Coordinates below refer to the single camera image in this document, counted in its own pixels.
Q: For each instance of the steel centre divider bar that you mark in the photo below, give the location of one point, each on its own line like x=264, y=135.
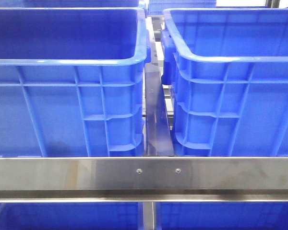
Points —
x=158, y=138

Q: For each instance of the large blue crate left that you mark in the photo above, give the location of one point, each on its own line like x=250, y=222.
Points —
x=71, y=82

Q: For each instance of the large blue crate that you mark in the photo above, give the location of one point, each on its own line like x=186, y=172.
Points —
x=228, y=73
x=71, y=82

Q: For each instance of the large blue crate right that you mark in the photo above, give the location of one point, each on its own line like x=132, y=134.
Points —
x=228, y=73

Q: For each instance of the blue crate lower right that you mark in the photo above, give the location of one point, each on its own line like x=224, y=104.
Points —
x=222, y=216

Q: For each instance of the blue crate rear right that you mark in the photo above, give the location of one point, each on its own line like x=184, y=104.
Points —
x=156, y=7

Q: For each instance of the blue crate lower left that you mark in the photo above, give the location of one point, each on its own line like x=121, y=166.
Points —
x=71, y=216

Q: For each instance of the blue crate rear left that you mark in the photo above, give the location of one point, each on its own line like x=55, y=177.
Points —
x=72, y=3

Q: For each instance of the steel lower vertical post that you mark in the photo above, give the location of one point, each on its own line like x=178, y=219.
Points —
x=149, y=215

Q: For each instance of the stainless steel front rail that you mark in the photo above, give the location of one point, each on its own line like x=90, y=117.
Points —
x=143, y=179

